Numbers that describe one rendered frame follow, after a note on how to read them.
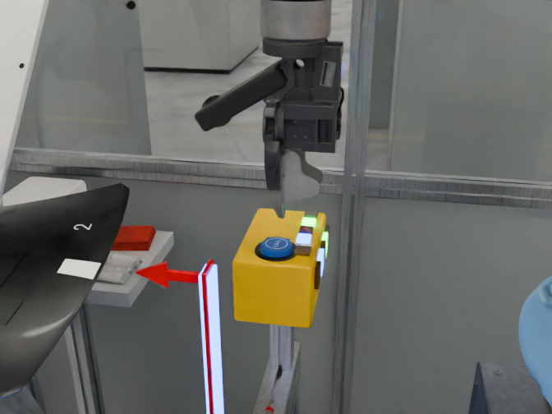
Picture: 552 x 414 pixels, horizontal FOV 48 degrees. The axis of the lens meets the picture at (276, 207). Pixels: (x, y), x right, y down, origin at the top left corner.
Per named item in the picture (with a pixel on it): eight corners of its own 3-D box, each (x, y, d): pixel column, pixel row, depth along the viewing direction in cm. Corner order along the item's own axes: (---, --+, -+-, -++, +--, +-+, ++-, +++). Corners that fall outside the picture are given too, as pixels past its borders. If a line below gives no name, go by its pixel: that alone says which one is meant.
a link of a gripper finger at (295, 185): (316, 231, 72) (319, 157, 68) (267, 227, 73) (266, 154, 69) (319, 219, 74) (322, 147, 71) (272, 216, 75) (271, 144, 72)
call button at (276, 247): (264, 245, 80) (264, 233, 79) (294, 248, 79) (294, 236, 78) (257, 260, 76) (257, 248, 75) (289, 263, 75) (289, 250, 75)
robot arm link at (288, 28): (253, 1, 61) (268, -7, 69) (253, 47, 63) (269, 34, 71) (328, 2, 60) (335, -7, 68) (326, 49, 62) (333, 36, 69)
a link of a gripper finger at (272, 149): (278, 195, 69) (278, 120, 65) (264, 194, 69) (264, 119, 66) (284, 179, 73) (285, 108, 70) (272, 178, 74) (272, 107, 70)
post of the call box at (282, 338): (273, 356, 92) (273, 284, 87) (293, 357, 91) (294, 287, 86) (269, 368, 89) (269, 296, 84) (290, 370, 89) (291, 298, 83)
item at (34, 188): (25, 219, 134) (16, 172, 129) (94, 226, 131) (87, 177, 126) (-24, 258, 118) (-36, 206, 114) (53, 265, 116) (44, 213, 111)
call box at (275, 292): (259, 268, 94) (258, 205, 89) (324, 274, 92) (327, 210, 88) (233, 330, 79) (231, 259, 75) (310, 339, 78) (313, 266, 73)
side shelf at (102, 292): (18, 230, 136) (16, 218, 134) (174, 244, 130) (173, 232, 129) (-53, 287, 114) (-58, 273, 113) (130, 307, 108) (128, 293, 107)
